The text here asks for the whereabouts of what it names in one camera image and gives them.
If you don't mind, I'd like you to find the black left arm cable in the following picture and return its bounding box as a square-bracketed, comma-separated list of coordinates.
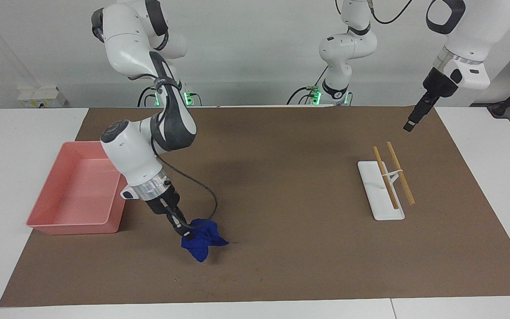
[367, 0, 415, 25]

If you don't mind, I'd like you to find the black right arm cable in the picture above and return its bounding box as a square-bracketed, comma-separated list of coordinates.
[151, 146, 219, 231]

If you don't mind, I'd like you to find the blue towel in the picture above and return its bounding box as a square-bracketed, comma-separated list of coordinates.
[181, 218, 230, 263]

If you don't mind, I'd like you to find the black right base cable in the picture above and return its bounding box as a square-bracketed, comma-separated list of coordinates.
[137, 83, 160, 108]

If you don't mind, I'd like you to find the white towel rack base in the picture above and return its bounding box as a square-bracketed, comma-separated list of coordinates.
[357, 160, 406, 222]

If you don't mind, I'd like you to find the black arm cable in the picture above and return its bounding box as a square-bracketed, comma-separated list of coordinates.
[367, 0, 415, 25]
[151, 146, 219, 231]

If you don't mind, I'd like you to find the pink plastic bin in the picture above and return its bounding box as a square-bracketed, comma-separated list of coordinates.
[26, 141, 128, 236]

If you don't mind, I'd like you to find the black base cable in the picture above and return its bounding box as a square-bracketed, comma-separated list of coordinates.
[286, 66, 330, 106]
[137, 83, 160, 108]

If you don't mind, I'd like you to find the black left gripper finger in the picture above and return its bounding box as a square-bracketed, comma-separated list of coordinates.
[412, 102, 437, 132]
[403, 100, 429, 132]

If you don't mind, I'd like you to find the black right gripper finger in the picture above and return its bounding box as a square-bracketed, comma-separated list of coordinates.
[171, 215, 190, 235]
[179, 215, 195, 241]

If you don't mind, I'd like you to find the white wall socket strip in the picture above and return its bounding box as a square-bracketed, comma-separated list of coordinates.
[17, 86, 68, 109]

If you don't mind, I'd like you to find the black left base cable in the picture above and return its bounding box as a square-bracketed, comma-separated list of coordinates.
[286, 66, 330, 106]

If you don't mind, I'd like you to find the wooden rack rod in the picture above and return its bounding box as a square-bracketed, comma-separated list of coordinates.
[386, 141, 416, 206]
[372, 146, 400, 210]

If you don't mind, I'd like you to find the brown table mat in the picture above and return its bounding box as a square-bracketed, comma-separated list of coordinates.
[0, 106, 510, 308]

